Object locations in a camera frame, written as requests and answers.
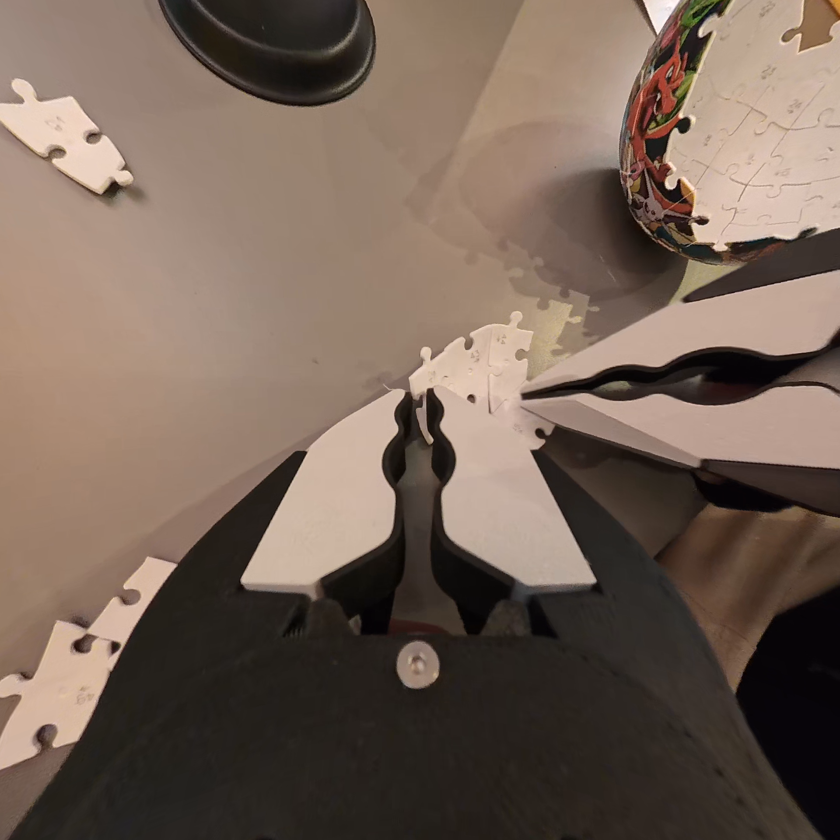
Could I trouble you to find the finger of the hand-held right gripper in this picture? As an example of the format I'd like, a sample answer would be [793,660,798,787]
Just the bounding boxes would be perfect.
[518,382,840,472]
[521,262,840,398]

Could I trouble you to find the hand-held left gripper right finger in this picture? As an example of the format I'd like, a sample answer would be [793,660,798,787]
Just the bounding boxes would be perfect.
[425,386,598,635]

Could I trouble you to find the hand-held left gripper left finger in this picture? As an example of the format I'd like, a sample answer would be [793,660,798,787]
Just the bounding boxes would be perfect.
[240,388,416,635]

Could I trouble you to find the white puzzle piece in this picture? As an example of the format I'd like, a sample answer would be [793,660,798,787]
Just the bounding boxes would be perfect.
[408,311,557,454]

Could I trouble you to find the partly built puzzle ball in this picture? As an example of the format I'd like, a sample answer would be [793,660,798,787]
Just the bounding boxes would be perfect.
[620,0,840,265]

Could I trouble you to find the white puzzle piece trio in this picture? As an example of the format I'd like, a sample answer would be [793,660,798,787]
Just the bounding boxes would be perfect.
[0,556,179,770]

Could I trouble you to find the loose white puzzle pieces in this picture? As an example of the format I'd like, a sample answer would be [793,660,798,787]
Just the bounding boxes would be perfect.
[0,79,134,196]

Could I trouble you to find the black round ball stand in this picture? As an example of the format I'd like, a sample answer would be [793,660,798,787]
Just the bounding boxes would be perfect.
[157,0,377,106]

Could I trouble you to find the person's leg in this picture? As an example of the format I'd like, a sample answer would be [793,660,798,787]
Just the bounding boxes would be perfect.
[656,505,840,690]

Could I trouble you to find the person's torso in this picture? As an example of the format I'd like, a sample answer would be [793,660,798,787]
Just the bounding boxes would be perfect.
[735,591,840,840]

